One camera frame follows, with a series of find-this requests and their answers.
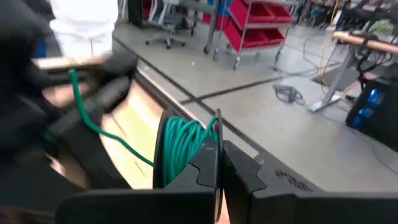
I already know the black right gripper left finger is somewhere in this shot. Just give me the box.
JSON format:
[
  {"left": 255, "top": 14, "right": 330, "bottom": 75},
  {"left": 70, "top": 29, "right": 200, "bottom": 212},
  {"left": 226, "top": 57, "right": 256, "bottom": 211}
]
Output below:
[{"left": 55, "top": 139, "right": 220, "bottom": 224}]

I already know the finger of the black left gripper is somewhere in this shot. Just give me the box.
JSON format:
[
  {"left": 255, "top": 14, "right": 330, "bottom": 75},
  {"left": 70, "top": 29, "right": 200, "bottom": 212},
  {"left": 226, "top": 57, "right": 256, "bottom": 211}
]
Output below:
[
  {"left": 86, "top": 77, "right": 131, "bottom": 114},
  {"left": 99, "top": 51, "right": 139, "bottom": 78}
]

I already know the grey wheeled desk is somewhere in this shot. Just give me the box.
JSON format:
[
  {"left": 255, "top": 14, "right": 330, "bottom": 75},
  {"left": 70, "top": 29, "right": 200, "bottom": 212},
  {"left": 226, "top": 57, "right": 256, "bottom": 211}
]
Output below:
[{"left": 178, "top": 0, "right": 224, "bottom": 56}]

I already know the red slanted shelf bin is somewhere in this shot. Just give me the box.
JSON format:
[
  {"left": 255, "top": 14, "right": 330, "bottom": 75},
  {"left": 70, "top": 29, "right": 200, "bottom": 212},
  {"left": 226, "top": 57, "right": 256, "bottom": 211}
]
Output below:
[
  {"left": 223, "top": 19, "right": 286, "bottom": 52},
  {"left": 228, "top": 0, "right": 295, "bottom": 24}
]

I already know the long wooden edged desk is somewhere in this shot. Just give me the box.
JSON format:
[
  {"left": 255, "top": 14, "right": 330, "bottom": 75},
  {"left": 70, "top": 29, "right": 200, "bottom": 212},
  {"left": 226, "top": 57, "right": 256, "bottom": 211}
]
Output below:
[{"left": 307, "top": 30, "right": 398, "bottom": 113}]

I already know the cluttered robot workbench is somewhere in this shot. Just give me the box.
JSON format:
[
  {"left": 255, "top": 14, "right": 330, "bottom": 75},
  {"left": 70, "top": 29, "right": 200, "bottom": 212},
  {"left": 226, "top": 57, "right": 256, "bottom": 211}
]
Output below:
[{"left": 295, "top": 0, "right": 398, "bottom": 32}]

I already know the black computer with blue lights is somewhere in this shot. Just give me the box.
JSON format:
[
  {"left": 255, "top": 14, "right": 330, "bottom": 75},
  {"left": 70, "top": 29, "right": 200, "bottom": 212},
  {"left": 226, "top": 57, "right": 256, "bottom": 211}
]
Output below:
[{"left": 345, "top": 79, "right": 398, "bottom": 153}]

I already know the black floor cable bundle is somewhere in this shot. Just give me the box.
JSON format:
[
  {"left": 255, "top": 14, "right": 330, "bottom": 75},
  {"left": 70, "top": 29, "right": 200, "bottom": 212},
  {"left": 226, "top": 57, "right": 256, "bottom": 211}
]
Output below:
[{"left": 273, "top": 83, "right": 307, "bottom": 106}]

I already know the thin green wire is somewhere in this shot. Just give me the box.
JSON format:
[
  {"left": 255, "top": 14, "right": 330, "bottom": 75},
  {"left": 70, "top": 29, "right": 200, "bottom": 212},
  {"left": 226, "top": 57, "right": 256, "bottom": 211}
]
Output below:
[{"left": 68, "top": 68, "right": 220, "bottom": 187}]

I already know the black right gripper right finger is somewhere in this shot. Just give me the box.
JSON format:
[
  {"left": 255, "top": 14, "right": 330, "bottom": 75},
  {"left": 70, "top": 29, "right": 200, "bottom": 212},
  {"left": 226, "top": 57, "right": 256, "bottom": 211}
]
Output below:
[{"left": 222, "top": 139, "right": 398, "bottom": 224}]

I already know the grey office chair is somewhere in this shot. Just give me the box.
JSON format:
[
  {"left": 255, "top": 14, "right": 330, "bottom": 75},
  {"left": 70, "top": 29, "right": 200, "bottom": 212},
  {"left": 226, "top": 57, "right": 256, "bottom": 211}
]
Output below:
[{"left": 144, "top": 0, "right": 197, "bottom": 50}]

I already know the metal shelving rack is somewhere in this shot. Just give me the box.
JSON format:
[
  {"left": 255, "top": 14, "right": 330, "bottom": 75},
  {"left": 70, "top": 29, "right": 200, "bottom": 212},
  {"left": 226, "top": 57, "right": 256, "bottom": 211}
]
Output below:
[{"left": 203, "top": 0, "right": 299, "bottom": 71}]

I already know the black plastic wire spool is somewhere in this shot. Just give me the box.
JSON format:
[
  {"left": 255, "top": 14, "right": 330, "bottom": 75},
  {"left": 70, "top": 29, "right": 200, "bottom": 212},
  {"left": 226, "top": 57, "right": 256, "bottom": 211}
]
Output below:
[{"left": 152, "top": 108, "right": 224, "bottom": 223}]

